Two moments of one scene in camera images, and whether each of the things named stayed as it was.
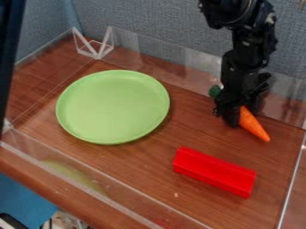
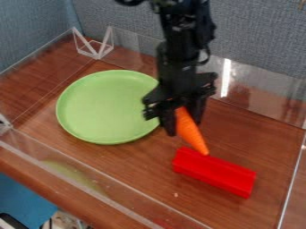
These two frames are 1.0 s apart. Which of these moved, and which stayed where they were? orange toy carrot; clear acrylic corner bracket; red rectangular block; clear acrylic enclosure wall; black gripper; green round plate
Moved: black gripper; orange toy carrot
Stayed: clear acrylic corner bracket; green round plate; red rectangular block; clear acrylic enclosure wall
